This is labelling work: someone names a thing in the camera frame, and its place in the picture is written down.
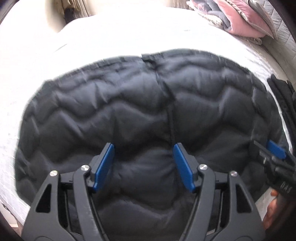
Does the folded pink grey quilt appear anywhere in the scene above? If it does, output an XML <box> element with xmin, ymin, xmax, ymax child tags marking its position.
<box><xmin>186</xmin><ymin>0</ymin><xmax>263</xmax><ymax>46</ymax></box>

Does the beige curtain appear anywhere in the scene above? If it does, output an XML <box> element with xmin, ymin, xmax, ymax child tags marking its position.
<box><xmin>53</xmin><ymin>0</ymin><xmax>95</xmax><ymax>24</ymax></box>

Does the right hand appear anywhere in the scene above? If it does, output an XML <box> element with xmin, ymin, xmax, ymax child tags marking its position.
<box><xmin>262</xmin><ymin>189</ymin><xmax>278</xmax><ymax>230</ymax></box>

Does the grey lace bedspread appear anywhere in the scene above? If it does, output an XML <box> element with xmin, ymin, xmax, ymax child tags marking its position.
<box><xmin>1</xmin><ymin>8</ymin><xmax>288</xmax><ymax>223</ymax></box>

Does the folded black garment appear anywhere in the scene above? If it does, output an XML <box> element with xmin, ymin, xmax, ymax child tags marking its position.
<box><xmin>267</xmin><ymin>75</ymin><xmax>295</xmax><ymax>155</ymax></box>

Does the black quilted down jacket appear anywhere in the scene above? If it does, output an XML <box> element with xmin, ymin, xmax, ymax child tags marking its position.
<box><xmin>15</xmin><ymin>50</ymin><xmax>288</xmax><ymax>240</ymax></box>

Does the grey pink velvet pillow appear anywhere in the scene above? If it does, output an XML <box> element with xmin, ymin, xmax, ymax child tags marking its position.
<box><xmin>247</xmin><ymin>0</ymin><xmax>278</xmax><ymax>40</ymax></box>

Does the grey padded headboard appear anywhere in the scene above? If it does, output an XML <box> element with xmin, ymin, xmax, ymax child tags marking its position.
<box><xmin>259</xmin><ymin>1</ymin><xmax>295</xmax><ymax>82</ymax></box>

